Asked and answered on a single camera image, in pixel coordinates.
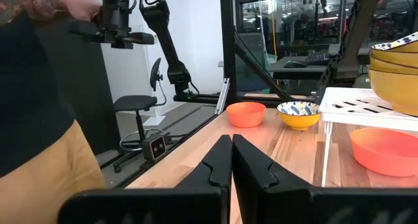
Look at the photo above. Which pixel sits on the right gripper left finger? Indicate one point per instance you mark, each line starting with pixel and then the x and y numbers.
pixel 215 171

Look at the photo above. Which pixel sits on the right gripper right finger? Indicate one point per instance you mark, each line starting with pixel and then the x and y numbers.
pixel 248 171

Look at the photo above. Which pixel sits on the orange plastic bowl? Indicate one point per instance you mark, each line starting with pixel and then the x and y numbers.
pixel 385 152
pixel 246 116

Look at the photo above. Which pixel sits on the person's forearm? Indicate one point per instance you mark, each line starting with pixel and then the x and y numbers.
pixel 16 2

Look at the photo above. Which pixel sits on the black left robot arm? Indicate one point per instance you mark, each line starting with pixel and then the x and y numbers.
pixel 359 31

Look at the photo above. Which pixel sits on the silver aluminium bar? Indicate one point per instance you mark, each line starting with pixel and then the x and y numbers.
pixel 223 95

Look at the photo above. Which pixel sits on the black stool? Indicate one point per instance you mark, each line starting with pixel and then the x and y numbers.
pixel 135 103

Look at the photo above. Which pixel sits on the dark office desk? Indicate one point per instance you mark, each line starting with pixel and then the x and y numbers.
pixel 300 72

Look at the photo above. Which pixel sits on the black computer mouse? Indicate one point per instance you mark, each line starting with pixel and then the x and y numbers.
pixel 295 64

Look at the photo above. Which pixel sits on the white lattice shelf rack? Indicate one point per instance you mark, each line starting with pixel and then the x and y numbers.
pixel 359 121

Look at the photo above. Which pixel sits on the black keyboard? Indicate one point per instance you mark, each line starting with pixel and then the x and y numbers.
pixel 316 55

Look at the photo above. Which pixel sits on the person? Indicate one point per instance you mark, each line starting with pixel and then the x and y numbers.
pixel 29 103

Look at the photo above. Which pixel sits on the person's hand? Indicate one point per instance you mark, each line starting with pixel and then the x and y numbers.
pixel 65 5

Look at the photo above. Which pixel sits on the black table-level camera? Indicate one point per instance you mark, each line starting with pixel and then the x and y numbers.
pixel 158 148

